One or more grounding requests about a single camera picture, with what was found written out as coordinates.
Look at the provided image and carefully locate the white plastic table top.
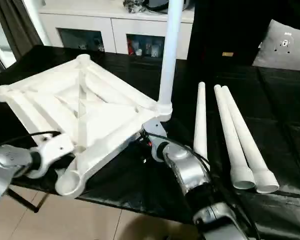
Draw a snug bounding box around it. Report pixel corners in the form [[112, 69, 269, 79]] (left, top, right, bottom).
[[0, 53, 174, 200]]

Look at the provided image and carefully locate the white plastic table leg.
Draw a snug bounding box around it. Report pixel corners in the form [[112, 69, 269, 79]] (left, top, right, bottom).
[[221, 85, 280, 195], [157, 0, 185, 107], [192, 81, 211, 163], [213, 84, 256, 190]]

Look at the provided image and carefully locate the black metal table leg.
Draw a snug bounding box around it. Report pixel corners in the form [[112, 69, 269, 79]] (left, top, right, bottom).
[[7, 187, 51, 214]]

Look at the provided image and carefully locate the black table mat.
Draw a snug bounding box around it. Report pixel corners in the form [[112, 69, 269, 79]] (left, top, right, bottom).
[[0, 44, 300, 235]]

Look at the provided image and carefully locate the white glass-door cabinet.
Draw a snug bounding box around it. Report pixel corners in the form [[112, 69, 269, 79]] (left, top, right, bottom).
[[38, 0, 195, 61]]

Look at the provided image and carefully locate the dark grey curtain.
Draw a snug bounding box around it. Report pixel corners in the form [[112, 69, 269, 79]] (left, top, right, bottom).
[[0, 0, 44, 61]]

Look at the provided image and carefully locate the white pillow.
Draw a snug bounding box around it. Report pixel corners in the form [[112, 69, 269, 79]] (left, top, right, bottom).
[[252, 19, 300, 72]]

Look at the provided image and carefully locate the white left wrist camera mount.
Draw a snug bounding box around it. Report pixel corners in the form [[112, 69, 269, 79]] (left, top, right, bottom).
[[27, 133, 75, 180]]

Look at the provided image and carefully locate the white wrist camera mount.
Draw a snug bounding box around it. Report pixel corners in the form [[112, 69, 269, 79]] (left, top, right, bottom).
[[27, 133, 75, 180], [142, 119, 170, 163]]

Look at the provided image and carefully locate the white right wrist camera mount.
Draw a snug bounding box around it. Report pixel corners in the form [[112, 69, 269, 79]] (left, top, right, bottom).
[[142, 119, 170, 163]]

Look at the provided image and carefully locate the grey bag with black strap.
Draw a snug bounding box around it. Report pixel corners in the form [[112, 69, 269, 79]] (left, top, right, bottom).
[[142, 0, 191, 11]]

